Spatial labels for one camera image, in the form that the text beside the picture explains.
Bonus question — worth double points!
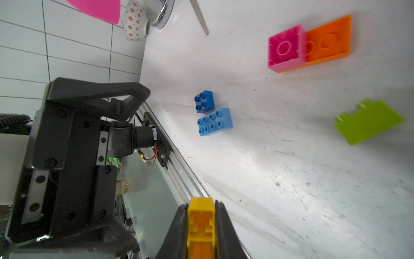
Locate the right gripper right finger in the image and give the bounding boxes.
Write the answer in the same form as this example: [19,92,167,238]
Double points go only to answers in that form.
[215,201,248,259]

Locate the silver wire cup rack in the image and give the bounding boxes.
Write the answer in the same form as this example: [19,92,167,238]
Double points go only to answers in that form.
[146,0,175,30]

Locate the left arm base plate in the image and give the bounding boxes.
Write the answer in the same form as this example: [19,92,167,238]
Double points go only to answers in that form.
[143,112,172,167]

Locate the dark blue lego brick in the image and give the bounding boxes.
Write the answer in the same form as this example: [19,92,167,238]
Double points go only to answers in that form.
[194,90,215,113]

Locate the small pink lego brick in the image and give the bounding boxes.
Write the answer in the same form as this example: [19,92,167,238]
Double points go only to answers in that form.
[268,24,306,73]

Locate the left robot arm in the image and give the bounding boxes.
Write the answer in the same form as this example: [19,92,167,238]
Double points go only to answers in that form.
[5,77,156,258]

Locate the patterned white mug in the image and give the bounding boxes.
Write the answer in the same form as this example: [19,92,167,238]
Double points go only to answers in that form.
[123,0,150,42]

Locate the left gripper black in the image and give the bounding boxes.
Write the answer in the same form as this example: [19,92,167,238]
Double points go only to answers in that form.
[6,77,151,259]

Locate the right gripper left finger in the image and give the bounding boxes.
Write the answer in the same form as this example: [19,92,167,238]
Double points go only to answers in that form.
[156,204,189,259]

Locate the aluminium mounting rail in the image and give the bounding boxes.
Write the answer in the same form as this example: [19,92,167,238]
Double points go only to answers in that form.
[140,103,250,258]

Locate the yellow lego brick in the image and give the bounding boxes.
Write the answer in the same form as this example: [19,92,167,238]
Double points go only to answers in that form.
[187,197,216,259]

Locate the lime green lego brick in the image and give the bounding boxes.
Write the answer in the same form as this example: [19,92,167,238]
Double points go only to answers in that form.
[335,99,405,145]

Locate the silver fork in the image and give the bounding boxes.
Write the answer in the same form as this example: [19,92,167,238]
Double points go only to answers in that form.
[190,0,209,35]

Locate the light blue lego brick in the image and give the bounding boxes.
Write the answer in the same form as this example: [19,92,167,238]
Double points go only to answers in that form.
[197,108,233,137]

